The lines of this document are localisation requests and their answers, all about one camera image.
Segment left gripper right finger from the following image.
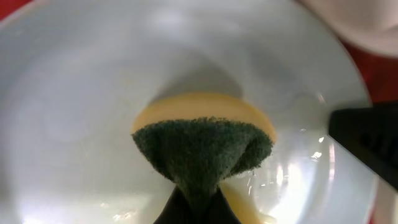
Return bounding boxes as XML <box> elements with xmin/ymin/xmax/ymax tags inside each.
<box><xmin>200</xmin><ymin>188</ymin><xmax>241</xmax><ymax>224</ymax></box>

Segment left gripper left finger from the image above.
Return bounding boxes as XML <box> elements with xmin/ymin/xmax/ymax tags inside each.
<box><xmin>154</xmin><ymin>187</ymin><xmax>197</xmax><ymax>224</ymax></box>

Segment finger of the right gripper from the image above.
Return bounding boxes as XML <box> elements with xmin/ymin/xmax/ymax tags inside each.
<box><xmin>328</xmin><ymin>101</ymin><xmax>397</xmax><ymax>189</ymax></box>

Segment green yellow sponge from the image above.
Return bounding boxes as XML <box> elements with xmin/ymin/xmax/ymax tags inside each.
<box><xmin>131</xmin><ymin>93</ymin><xmax>276</xmax><ymax>223</ymax></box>

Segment light blue plate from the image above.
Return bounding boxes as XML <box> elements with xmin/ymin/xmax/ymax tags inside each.
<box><xmin>0</xmin><ymin>0</ymin><xmax>379</xmax><ymax>224</ymax></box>

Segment red plastic tray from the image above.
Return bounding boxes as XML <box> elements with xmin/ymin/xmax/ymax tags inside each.
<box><xmin>0</xmin><ymin>0</ymin><xmax>398</xmax><ymax>224</ymax></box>

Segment white plate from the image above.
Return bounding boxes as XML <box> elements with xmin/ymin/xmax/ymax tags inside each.
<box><xmin>301</xmin><ymin>0</ymin><xmax>397</xmax><ymax>58</ymax></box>

